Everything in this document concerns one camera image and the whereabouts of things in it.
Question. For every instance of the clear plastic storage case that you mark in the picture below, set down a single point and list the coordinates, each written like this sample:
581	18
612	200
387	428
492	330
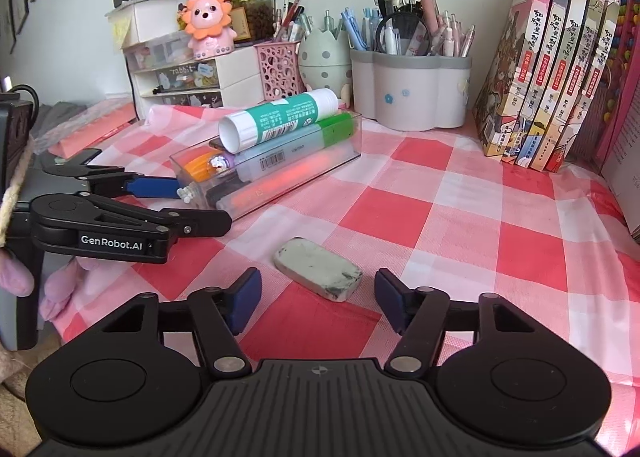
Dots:
155	54

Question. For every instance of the yellow spine comic book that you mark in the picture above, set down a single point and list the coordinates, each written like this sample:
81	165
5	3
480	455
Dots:
575	37

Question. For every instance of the small brown framed card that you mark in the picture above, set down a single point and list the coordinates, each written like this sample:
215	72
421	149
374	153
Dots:
240	24

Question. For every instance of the purple cartoon print pen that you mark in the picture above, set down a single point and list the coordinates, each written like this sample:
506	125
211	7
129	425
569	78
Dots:
220	163

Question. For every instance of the pink edged open book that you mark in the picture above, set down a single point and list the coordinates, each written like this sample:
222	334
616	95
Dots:
625	177

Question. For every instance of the white drawer organizer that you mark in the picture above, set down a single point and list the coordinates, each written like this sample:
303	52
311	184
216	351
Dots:
240	72

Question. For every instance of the grey white flower pen holder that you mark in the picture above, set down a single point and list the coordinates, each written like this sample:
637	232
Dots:
410	92

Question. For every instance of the pale pink spine comic book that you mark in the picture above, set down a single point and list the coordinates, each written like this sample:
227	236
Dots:
595	37

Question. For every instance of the orange highlighter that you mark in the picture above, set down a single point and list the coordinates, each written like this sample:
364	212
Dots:
197	167

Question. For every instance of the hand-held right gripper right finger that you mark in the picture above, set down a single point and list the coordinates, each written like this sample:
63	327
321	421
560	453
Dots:
390	299

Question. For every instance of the clear plastic pencil box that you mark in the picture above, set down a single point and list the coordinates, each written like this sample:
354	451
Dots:
345	157

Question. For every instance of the cluster of teal pens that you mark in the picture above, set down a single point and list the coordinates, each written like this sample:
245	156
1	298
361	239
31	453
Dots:
327	22

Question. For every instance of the cluster of slim pens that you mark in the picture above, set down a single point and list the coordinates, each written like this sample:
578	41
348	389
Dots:
287	17

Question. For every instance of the black marker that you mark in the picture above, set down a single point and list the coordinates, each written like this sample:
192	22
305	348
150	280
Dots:
222	189

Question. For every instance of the pink checked tablecloth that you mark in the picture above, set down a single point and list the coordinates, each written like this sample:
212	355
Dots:
475	237

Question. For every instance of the yellow sticky notes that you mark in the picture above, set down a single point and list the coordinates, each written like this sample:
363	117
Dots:
120	29

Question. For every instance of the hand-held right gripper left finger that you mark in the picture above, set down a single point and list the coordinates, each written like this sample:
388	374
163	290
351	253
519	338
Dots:
246	299

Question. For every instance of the green white glue stick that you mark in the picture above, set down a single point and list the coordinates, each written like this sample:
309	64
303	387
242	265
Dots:
280	119

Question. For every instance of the glass vase with pebbles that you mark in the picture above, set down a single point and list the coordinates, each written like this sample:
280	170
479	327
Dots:
260	19

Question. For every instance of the cream fuzzy clothing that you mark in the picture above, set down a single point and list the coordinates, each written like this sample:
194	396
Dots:
12	387

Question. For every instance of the pale green spine comic book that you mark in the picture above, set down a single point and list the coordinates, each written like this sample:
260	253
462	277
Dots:
612	37

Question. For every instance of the magnifying glass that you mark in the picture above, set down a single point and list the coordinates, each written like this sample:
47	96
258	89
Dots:
402	34

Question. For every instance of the pink floral box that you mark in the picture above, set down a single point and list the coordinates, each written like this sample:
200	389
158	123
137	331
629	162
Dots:
95	132

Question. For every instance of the bunch of pastel pens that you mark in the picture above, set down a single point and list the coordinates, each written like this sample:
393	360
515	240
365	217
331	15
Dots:
450	37

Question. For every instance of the green highlighter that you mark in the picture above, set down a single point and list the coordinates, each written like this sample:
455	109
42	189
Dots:
300	147

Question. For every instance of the person's left hand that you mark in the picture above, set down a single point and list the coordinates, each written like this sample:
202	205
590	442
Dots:
15	272

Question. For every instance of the pink bead abacus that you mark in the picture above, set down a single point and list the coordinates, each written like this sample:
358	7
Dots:
630	37

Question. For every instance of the white storage box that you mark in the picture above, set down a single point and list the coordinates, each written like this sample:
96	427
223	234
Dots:
155	19

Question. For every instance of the green dotted egg pen holder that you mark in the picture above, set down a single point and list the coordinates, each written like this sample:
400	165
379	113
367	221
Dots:
325	64

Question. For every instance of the pink lattice pen holder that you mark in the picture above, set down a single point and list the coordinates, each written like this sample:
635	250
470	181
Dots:
277	72

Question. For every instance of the grey cloth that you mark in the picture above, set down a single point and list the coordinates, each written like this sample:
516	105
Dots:
57	117

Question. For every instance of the grey white eraser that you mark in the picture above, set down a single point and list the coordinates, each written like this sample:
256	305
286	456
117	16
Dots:
317	267

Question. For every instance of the pink orange lion toy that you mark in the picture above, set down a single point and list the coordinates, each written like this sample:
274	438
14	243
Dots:
210	27

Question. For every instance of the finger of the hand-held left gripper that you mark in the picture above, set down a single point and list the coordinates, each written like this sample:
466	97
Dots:
210	224
150	187

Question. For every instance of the peach pen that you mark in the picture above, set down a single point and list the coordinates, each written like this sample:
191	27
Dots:
280	182

